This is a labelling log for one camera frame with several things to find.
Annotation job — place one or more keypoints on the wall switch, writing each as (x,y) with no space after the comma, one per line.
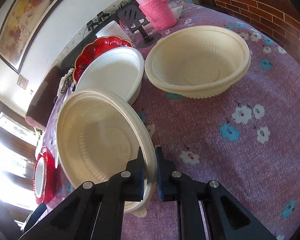
(23,82)

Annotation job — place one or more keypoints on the black clamp device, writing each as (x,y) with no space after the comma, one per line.
(97,21)

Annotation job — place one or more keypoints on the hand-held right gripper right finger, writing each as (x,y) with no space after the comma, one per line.
(160,180)

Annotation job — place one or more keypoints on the brown sofa armrest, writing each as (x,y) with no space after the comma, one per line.
(43,97)

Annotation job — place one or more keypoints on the red glass plate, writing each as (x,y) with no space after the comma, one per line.
(90,55)
(51,180)

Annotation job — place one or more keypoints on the pink bottle with knitted sleeve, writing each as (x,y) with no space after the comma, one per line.
(160,12)

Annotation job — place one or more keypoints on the cream plastic bowl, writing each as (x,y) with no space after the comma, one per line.
(97,135)
(197,65)

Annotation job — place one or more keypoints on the clear plastic bag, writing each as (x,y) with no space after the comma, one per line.
(181,1)

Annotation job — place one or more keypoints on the white foam bowl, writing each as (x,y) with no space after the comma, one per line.
(110,70)
(39,177)

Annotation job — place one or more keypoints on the white plastic cup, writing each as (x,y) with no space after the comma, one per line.
(110,31)

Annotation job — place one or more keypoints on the brick pattern wooden cabinet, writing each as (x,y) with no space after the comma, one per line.
(260,7)

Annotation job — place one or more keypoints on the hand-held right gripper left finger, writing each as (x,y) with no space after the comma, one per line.
(140,180)

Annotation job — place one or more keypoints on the black phone stand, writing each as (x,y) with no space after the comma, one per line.
(133,17)

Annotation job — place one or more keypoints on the leopard print pouch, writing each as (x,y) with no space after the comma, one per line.
(66,82)

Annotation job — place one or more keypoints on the framed painting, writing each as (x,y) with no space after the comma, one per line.
(32,20)

